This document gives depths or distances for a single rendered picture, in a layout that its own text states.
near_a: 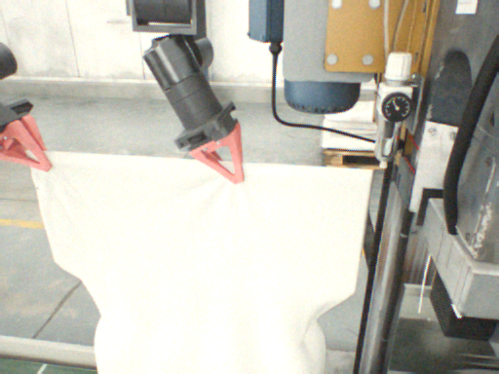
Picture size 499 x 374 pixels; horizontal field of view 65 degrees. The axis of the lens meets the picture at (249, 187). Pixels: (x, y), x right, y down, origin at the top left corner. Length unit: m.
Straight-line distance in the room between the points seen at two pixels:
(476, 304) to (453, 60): 0.27
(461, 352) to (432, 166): 0.58
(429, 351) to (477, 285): 0.64
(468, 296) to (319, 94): 0.46
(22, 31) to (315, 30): 6.29
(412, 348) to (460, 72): 0.66
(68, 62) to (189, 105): 6.05
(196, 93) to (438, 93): 0.30
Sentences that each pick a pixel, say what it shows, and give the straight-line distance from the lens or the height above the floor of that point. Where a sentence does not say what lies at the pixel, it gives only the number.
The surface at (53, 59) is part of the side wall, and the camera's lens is 6.66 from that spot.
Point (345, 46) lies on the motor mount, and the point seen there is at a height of 1.21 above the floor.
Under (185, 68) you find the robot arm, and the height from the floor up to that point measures 1.21.
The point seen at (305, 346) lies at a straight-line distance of 0.66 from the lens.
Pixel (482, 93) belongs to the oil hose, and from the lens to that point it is 0.37.
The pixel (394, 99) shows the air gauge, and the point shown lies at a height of 1.17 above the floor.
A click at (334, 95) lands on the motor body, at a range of 0.76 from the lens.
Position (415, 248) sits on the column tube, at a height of 0.76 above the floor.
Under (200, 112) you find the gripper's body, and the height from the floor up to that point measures 1.15.
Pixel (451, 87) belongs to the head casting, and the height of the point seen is 1.18.
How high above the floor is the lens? 1.28
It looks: 25 degrees down
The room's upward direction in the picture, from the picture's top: straight up
